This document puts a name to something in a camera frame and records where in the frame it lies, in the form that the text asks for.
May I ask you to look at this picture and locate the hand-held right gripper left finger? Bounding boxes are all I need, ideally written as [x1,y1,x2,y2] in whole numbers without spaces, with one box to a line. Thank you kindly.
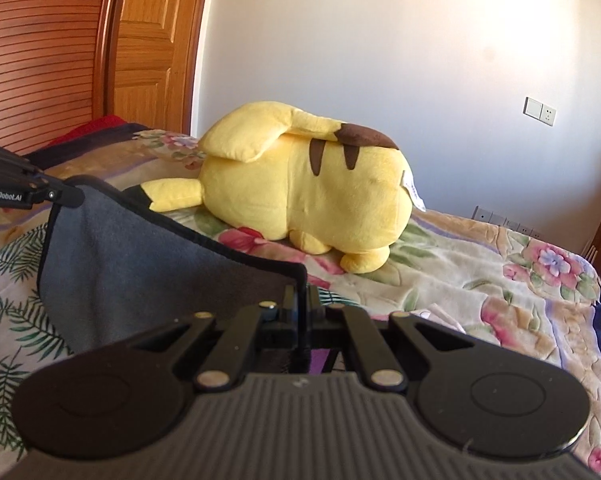
[128,284,300,392]

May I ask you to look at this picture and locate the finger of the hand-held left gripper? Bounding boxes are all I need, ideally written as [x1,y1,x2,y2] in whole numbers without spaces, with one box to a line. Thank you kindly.
[36,175,86,209]

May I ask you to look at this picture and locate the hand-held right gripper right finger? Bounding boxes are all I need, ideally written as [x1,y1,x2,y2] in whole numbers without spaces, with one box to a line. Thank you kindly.
[307,284,477,392]

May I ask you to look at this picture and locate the grey towel with black edge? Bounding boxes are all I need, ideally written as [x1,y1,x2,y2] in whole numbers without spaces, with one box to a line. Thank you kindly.
[37,175,309,357]

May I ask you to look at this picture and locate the dark purple blanket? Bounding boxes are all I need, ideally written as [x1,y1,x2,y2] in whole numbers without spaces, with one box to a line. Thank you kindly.
[24,122,154,172]

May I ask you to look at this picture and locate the red cloth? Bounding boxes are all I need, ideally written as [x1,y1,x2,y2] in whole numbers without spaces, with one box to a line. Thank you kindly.
[45,115,127,149]

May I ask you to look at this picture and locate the yellow plush toy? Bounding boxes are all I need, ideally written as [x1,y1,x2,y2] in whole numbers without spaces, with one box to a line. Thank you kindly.
[124,101,427,275]

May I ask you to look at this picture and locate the louvered wooden wardrobe door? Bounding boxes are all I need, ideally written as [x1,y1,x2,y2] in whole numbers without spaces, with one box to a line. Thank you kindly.
[0,0,122,157]

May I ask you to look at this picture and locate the floral blanket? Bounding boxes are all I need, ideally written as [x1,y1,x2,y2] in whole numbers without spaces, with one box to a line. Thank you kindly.
[0,127,601,480]

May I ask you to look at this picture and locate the row of low wall sockets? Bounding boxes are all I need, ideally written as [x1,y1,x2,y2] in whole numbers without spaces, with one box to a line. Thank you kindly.
[472,205,547,241]

